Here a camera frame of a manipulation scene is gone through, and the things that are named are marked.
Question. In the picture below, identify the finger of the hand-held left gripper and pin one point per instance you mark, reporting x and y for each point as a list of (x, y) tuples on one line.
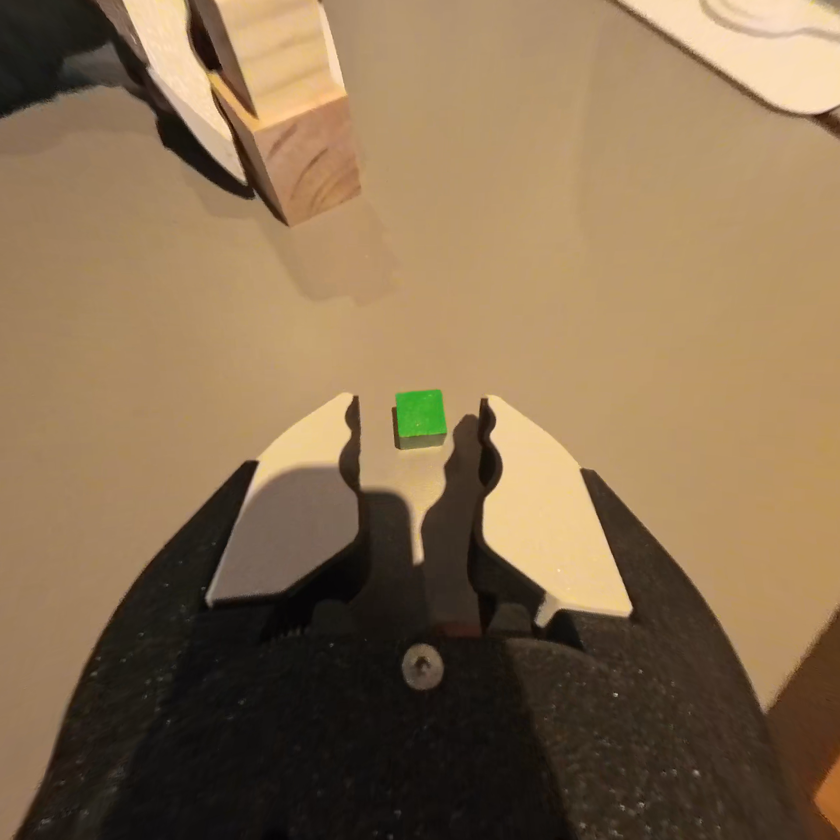
[(164, 52), (331, 46)]

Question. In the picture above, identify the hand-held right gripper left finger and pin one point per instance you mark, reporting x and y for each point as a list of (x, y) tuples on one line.
[(289, 525)]

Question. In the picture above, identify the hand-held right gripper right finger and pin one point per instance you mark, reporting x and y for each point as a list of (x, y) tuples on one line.
[(551, 525)]

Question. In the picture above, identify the large wooden cube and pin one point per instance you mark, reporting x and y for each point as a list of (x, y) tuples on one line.
[(308, 164)]

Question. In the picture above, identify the small green wooden cube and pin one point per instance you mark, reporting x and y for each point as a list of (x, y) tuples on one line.
[(420, 413)]

